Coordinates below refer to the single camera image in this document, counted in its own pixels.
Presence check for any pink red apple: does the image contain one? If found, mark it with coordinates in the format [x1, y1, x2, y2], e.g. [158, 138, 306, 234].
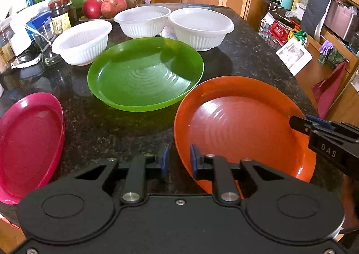
[101, 0, 127, 18]

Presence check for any pile of colourful snack bags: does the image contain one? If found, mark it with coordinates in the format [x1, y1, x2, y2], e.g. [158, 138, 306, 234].
[259, 13, 307, 48]

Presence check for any white ribbed bowl wide rim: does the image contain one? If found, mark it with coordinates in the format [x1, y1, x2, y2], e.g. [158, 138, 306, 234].
[169, 8, 235, 52]

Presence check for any white plastic stand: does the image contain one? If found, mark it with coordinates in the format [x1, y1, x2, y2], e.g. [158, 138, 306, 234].
[11, 52, 42, 69]

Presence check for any dark sauce bottle red cap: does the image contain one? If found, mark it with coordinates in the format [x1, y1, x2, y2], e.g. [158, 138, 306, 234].
[48, 0, 75, 33]

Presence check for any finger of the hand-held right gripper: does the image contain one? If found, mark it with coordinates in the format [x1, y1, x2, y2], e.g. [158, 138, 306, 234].
[306, 115, 359, 142]
[290, 115, 317, 135]

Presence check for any dark red apple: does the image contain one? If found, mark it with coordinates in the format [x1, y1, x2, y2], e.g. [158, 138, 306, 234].
[82, 0, 104, 19]

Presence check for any pink plastic plate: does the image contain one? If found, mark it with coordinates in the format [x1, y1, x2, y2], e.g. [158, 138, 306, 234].
[0, 92, 66, 205]

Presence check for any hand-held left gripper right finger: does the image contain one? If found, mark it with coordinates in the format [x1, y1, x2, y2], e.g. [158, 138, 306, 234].
[190, 144, 285, 206]

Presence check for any pink metal appliance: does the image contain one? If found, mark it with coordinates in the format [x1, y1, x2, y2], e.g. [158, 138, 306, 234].
[324, 0, 359, 42]

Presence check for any blue tissue pack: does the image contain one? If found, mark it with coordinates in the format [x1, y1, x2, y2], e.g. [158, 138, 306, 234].
[26, 10, 54, 42]

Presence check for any white windowed box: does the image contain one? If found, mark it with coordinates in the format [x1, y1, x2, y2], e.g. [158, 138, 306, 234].
[276, 37, 313, 76]

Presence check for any brown jar yellow label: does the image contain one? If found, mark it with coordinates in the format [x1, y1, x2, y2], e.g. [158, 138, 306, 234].
[0, 26, 16, 74]

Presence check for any dark red cloth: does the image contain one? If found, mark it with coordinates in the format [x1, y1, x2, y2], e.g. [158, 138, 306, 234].
[311, 61, 348, 119]

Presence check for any dark green cloth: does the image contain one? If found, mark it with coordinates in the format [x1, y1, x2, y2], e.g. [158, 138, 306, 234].
[318, 47, 345, 65]

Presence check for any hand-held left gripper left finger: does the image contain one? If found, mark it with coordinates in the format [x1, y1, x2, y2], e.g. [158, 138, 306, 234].
[74, 143, 171, 206]

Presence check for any clear drinking glass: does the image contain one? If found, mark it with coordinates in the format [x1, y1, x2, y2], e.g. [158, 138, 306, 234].
[32, 26, 64, 66]

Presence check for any green plastic plate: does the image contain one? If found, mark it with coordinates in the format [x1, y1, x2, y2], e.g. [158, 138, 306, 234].
[88, 37, 205, 112]

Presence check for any orange plastic plate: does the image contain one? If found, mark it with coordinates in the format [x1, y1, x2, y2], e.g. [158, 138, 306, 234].
[174, 76, 317, 194]

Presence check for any yellow foam tray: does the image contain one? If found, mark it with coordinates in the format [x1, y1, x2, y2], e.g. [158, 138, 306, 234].
[78, 4, 138, 22]

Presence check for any black apron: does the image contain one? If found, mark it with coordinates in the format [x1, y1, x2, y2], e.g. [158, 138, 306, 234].
[301, 0, 339, 37]

